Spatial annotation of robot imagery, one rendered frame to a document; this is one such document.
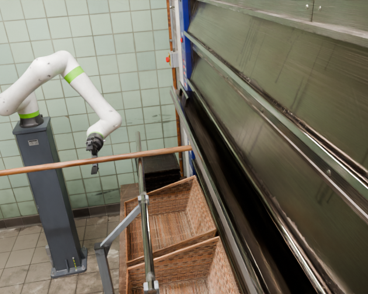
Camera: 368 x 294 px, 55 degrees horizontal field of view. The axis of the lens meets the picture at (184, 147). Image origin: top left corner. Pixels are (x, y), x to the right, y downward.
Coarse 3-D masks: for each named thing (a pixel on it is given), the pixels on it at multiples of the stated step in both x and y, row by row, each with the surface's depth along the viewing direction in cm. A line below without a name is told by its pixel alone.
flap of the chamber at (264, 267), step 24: (192, 96) 194; (192, 120) 159; (192, 144) 136; (216, 144) 137; (216, 168) 118; (240, 192) 106; (240, 216) 94; (264, 216) 96; (264, 240) 86; (240, 264) 80; (264, 264) 78; (288, 264) 79; (288, 288) 73; (312, 288) 74
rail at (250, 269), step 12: (180, 108) 166; (192, 132) 140; (204, 156) 121; (204, 168) 116; (216, 180) 107; (216, 192) 101; (228, 204) 95; (228, 216) 90; (240, 240) 82; (240, 252) 80; (252, 264) 75; (252, 276) 73; (264, 288) 69
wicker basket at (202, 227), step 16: (192, 176) 225; (160, 192) 226; (176, 192) 228; (192, 192) 226; (128, 208) 226; (176, 208) 233; (192, 208) 222; (208, 208) 192; (160, 224) 225; (176, 224) 223; (192, 224) 218; (208, 224) 188; (128, 240) 199; (176, 240) 209; (192, 240) 177; (128, 256) 181; (160, 256) 178; (208, 256) 183
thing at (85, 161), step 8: (136, 152) 179; (144, 152) 179; (152, 152) 180; (160, 152) 180; (168, 152) 181; (176, 152) 182; (72, 160) 176; (80, 160) 176; (88, 160) 176; (96, 160) 177; (104, 160) 177; (112, 160) 178; (16, 168) 173; (24, 168) 173; (32, 168) 173; (40, 168) 174; (48, 168) 174; (56, 168) 175
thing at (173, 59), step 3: (171, 51) 256; (177, 51) 254; (171, 54) 249; (174, 54) 250; (177, 54) 250; (171, 57) 250; (174, 57) 250; (177, 57) 251; (171, 60) 251; (174, 60) 251; (177, 60) 252; (171, 63) 252; (174, 63) 252; (177, 63) 252; (171, 66) 253; (174, 66) 253; (177, 66) 254
